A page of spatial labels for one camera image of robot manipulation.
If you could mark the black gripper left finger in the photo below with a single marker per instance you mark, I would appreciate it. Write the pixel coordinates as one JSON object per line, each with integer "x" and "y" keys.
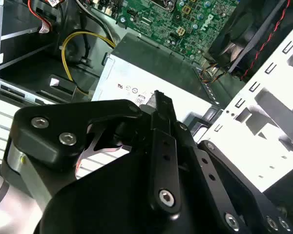
{"x": 51, "y": 126}

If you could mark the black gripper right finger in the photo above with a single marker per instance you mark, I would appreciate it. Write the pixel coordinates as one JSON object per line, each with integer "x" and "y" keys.
{"x": 222, "y": 175}

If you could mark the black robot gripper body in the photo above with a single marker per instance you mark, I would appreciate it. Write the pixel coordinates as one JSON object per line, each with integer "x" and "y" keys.
{"x": 100, "y": 207}

